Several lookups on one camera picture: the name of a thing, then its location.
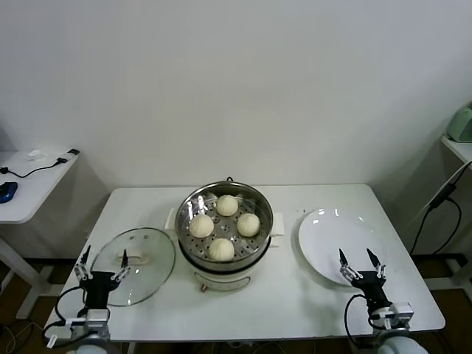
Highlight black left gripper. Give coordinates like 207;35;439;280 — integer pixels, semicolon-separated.
73;245;131;310

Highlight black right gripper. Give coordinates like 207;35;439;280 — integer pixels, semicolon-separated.
338;248;392;310

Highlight round glass pot lid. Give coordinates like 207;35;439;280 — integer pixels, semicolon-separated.
90;226;177;307

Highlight white steamed baozi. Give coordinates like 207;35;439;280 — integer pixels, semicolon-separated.
189;215;215;239
235;213;261;237
209;237;235;262
215;194;239;217

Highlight perforated steel steamer basket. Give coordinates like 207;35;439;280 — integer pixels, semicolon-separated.
165;182;287;272

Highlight round white plate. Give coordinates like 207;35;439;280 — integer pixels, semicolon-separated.
297;208;391;287

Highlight white side desk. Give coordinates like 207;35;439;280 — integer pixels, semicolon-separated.
0;149;88;320

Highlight blue computer mouse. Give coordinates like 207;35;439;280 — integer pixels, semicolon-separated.
0;181;18;204

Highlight white shelf table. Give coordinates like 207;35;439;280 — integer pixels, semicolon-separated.
441;134;472;292

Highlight mint green appliance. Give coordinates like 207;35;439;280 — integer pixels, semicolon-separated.
448;105;472;144

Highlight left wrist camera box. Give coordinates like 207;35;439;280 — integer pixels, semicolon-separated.
66;308;111;330

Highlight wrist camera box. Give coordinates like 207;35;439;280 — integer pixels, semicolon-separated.
370;302;414;330
66;308;111;330

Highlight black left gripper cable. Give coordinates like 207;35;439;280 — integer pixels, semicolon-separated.
42;286;89;347

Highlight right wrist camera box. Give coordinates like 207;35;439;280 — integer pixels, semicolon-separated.
370;302;414;330

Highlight black power adapter cable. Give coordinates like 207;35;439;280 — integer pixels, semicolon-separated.
409;182;462;256

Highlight white floor cable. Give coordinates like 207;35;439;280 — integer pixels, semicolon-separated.
0;320;41;354

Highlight black cable with connector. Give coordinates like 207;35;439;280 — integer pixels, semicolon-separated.
0;147;80;178

